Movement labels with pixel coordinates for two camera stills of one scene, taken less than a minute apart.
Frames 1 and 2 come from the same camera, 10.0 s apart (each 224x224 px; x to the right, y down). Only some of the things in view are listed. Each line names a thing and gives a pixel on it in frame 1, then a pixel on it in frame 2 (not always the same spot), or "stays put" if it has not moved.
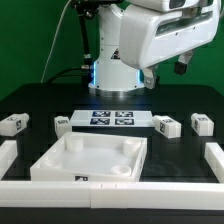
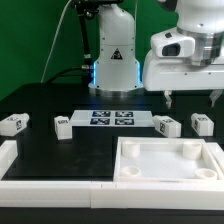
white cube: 62,125 stays put
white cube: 202,124 stays put
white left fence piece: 8,154 stays put
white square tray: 90,157 → 164,160
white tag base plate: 111,118 stays put
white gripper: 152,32 → 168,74
